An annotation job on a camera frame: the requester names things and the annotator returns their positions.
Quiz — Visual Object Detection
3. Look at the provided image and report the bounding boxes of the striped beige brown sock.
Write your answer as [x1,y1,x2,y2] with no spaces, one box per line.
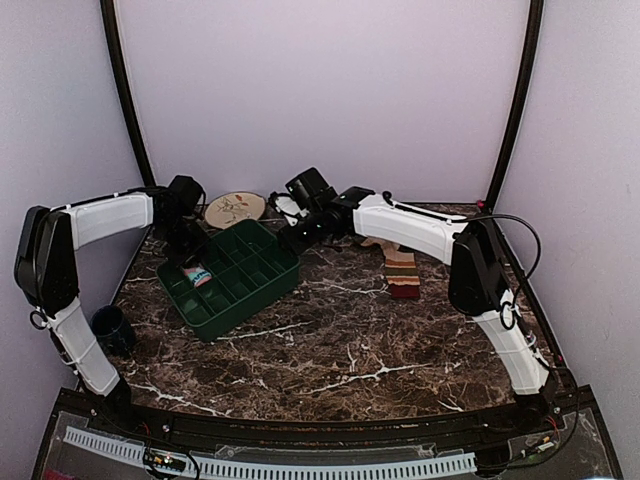
[360,238,421,300]

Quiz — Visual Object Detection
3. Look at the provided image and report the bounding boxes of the round embroidered plate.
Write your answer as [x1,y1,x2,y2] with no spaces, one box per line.
[204,192,266,230]

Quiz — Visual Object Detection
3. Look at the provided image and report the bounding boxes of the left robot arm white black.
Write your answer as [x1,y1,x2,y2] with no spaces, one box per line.
[14,175,208,397]

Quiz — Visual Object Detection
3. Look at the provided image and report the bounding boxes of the black right frame post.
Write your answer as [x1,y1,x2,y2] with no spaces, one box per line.
[484,0,545,212]

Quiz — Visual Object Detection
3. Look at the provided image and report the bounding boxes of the small green circuit board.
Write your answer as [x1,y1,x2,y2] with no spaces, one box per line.
[143,449,186,471]

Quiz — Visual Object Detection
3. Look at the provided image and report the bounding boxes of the green plastic divider tray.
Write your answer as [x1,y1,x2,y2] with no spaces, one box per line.
[156,219,299,342]

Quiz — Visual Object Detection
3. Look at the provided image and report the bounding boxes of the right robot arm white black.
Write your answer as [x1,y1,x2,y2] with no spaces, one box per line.
[268,167,557,434]

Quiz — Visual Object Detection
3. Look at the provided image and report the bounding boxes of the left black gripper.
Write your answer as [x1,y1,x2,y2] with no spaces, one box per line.
[155,217,210,269]

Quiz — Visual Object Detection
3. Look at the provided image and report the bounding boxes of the black front table rail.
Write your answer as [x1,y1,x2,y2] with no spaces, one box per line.
[60,391,568,460]

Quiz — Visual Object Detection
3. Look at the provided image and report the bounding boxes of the pink sock with green patches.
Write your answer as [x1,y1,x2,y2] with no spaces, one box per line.
[182,265,212,288]

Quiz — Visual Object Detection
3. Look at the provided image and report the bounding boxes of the black left frame post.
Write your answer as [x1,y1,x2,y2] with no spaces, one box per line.
[100,0,156,187]

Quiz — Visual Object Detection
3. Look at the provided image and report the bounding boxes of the black frame post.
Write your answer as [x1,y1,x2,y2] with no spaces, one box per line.
[100,0,156,187]
[484,0,545,212]

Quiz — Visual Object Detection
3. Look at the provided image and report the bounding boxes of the dark blue cup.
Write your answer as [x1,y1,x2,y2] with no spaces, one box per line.
[90,305,137,358]

